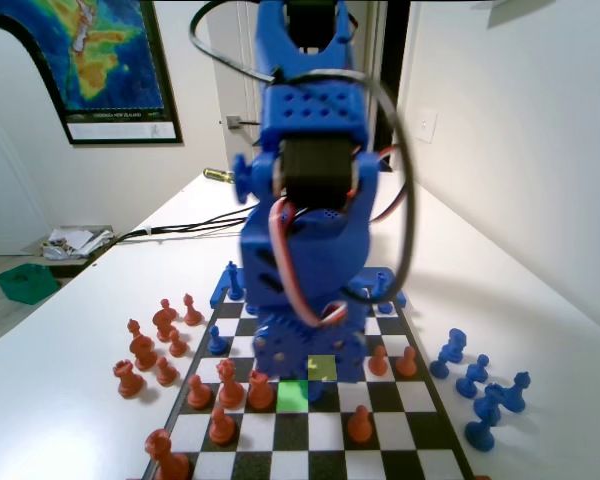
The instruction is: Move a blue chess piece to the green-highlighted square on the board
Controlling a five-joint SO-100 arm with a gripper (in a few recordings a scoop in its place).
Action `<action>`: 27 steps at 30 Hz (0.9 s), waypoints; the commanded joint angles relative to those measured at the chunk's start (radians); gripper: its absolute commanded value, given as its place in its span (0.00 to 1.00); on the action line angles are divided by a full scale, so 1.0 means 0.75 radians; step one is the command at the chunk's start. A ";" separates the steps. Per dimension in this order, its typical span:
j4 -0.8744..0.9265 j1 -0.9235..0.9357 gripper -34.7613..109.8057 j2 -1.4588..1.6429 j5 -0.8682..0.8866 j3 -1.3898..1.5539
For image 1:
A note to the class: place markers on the black white chess board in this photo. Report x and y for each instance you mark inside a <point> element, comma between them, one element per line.
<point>330,440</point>

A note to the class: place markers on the white arched panel black rim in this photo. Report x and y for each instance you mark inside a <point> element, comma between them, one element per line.
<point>10,150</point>

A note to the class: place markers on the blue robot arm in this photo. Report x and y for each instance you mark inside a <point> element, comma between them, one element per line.
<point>310,115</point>

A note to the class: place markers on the dark blue rounded object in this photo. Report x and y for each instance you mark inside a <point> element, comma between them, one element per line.
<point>386,166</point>

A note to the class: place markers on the orange chess bishop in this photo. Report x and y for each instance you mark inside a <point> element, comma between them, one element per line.
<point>191,315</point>
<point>133,330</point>

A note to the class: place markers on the orange chess queen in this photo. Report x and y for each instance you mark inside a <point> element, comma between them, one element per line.
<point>229,392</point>

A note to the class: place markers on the blue board mount plate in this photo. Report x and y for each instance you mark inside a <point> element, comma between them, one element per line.
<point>219,296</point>

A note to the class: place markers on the pile of papers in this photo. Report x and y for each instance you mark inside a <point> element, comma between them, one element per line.
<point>72,240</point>

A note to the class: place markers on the blue chess rook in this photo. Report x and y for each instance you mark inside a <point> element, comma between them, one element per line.
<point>380,290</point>
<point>491,400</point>

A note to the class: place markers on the orange chess knight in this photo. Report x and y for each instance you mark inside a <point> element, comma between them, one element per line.
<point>162,322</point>
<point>143,355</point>

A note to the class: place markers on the white door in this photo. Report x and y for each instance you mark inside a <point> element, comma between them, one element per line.
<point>230,150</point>

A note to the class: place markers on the framed map poster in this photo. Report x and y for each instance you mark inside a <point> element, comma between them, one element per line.
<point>110,60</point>

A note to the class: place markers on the green box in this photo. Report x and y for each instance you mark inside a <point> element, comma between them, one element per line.
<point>25,285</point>

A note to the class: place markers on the white light switch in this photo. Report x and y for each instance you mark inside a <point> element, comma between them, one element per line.
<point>426,125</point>

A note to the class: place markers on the blue chess king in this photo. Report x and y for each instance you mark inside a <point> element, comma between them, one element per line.
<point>235,287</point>

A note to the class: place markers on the orange chess pawn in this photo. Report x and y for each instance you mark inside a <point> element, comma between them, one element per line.
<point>406,365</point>
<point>176,346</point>
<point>379,364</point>
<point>360,427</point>
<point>221,430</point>
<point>198,397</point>
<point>165,303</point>
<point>165,375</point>

